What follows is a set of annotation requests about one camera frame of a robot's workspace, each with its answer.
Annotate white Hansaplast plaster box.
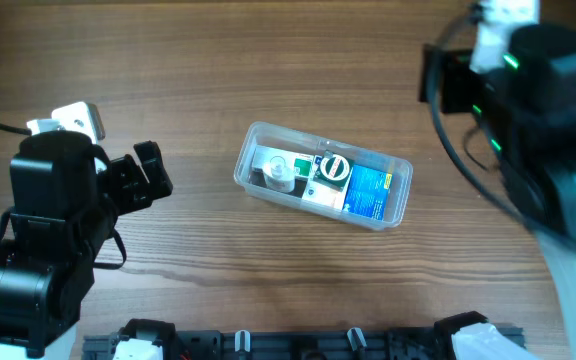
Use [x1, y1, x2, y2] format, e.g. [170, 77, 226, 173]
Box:
[302, 155, 349, 210]

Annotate clear plastic container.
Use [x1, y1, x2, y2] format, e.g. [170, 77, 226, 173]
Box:
[234, 122, 413, 230]

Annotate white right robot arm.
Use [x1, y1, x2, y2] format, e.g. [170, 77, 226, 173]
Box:
[422, 18, 576, 359]

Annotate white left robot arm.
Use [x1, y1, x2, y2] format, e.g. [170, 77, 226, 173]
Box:
[0, 131, 173, 359]

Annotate white green medicine box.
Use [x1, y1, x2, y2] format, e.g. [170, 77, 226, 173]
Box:
[252, 145, 314, 180]

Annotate small white plastic bottle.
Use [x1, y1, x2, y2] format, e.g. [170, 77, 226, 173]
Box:
[262, 156, 296, 193]

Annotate blue cough drops box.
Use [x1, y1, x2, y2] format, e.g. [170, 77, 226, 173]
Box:
[343, 165, 392, 221]

